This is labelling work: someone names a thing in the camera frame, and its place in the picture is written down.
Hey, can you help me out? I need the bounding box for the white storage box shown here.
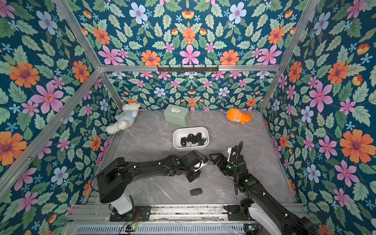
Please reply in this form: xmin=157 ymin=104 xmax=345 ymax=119
xmin=173 ymin=127 xmax=210 ymax=151

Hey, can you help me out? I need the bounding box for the black slim car key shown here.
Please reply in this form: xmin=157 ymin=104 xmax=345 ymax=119
xmin=198 ymin=138 xmax=206 ymax=146

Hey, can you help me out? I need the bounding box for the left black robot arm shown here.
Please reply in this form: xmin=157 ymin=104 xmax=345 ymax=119
xmin=97 ymin=151 xmax=208 ymax=214

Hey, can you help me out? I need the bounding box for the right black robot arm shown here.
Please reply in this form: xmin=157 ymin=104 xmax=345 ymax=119
xmin=209 ymin=153 xmax=316 ymax=235

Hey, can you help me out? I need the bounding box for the black car key bottom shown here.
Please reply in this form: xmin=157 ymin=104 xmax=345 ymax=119
xmin=190 ymin=188 xmax=203 ymax=196

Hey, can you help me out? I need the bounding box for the green tissue box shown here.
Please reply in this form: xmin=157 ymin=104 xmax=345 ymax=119
xmin=164 ymin=104 xmax=191 ymax=127

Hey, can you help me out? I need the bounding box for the orange plush toy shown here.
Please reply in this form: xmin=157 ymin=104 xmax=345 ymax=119
xmin=226 ymin=108 xmax=254 ymax=124

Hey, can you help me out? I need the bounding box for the white teddy bear plush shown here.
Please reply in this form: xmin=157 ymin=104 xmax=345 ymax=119
xmin=105 ymin=103 xmax=141 ymax=134

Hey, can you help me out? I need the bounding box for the white perforated vent strip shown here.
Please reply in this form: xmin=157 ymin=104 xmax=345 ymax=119
xmin=73 ymin=223 xmax=245 ymax=235

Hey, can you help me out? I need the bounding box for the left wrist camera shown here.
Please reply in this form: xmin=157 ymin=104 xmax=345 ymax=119
xmin=184 ymin=150 xmax=207 ymax=170

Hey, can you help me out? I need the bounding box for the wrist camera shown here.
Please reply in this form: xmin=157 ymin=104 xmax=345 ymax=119
xmin=227 ymin=146 xmax=238 ymax=162
xmin=184 ymin=150 xmax=207 ymax=170

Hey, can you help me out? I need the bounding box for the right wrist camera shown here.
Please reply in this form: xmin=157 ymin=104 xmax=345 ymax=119
xmin=227 ymin=146 xmax=238 ymax=162

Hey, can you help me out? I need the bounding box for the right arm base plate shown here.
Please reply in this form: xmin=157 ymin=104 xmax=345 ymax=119
xmin=223 ymin=205 xmax=250 ymax=221

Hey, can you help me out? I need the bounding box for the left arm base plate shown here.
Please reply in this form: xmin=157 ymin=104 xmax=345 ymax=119
xmin=109 ymin=206 xmax=152 ymax=222

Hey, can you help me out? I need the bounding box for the black hook rail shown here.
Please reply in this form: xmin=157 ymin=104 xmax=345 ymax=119
xmin=157 ymin=65 xmax=219 ymax=72

